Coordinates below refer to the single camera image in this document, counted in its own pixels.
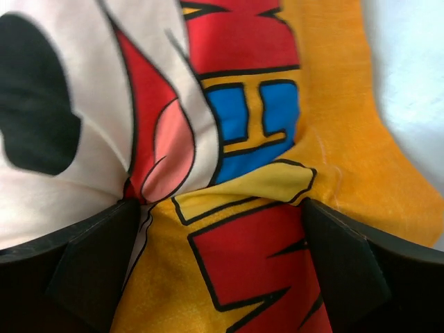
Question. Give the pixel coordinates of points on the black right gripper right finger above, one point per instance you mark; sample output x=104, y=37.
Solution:
x=370, y=280

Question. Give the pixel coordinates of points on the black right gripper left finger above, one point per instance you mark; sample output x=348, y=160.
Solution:
x=69, y=280

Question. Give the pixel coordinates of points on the yellow Mickey Mouse pillowcase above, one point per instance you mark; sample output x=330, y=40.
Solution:
x=220, y=118

